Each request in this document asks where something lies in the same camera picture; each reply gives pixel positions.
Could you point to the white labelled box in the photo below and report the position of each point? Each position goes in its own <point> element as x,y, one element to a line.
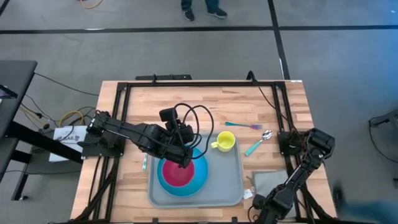
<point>66,137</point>

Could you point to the grey plastic tray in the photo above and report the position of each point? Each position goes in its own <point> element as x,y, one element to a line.
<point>224,180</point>

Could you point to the yellow mug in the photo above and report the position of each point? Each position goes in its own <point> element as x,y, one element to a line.
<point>226,141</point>

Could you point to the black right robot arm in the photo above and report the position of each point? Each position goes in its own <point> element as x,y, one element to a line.
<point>320,141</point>

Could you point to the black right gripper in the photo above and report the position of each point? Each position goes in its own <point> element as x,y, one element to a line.
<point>270,213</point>

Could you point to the person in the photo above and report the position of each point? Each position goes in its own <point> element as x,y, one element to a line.
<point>189,14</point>

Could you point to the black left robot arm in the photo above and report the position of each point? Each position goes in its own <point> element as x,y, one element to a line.
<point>130,129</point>

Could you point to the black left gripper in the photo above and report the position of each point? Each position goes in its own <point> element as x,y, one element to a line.
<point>169,152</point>

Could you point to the dark grey desk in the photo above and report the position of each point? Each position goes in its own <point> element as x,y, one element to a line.
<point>15,77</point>

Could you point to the blue plate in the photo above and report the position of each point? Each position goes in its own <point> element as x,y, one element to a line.
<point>199,177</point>

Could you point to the black aluminium table frame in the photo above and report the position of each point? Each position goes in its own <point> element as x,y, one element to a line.
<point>202,84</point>

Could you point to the black bar bracket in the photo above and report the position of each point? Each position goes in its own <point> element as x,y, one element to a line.
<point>164,77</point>

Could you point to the grey cloth napkin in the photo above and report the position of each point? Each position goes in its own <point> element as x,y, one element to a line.
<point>267,180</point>

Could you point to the pink bowl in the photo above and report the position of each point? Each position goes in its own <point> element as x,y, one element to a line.
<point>177,177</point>

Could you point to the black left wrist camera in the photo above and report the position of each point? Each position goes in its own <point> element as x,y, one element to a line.
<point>168,115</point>

